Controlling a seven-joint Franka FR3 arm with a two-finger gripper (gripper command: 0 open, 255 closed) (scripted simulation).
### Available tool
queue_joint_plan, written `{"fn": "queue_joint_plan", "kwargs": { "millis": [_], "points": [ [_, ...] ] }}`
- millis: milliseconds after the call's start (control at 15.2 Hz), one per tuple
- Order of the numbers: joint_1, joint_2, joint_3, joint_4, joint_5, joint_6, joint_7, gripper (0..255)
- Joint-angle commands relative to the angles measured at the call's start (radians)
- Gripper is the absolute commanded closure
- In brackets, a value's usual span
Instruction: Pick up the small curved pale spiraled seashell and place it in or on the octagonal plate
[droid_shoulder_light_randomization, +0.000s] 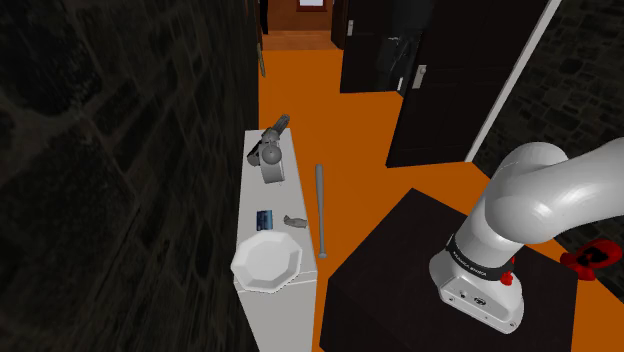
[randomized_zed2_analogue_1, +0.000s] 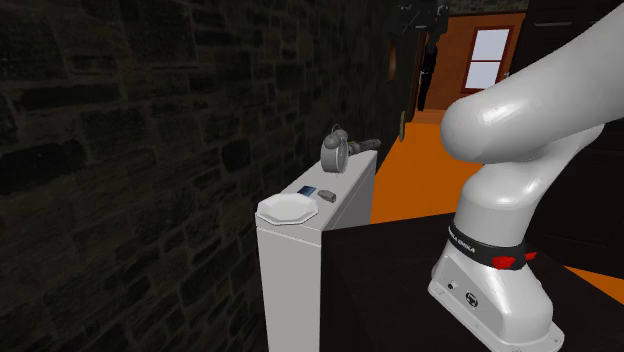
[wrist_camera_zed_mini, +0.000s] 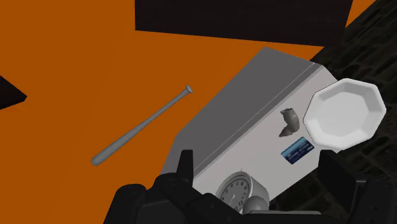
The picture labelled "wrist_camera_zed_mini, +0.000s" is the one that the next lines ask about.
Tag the white grey bedside cabinet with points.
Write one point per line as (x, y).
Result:
(248, 145)

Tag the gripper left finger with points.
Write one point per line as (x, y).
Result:
(173, 198)

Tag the white octagonal plate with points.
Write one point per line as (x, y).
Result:
(344, 114)

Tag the grey crumpled figure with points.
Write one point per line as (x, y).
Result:
(291, 122)

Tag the grey alarm clock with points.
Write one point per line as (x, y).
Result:
(237, 190)

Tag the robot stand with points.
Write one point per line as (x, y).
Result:
(242, 18)

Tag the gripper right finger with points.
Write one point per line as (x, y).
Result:
(366, 201)

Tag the grey baseball bat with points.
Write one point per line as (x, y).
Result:
(136, 130)

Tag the blue card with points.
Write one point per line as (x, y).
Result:
(297, 150)

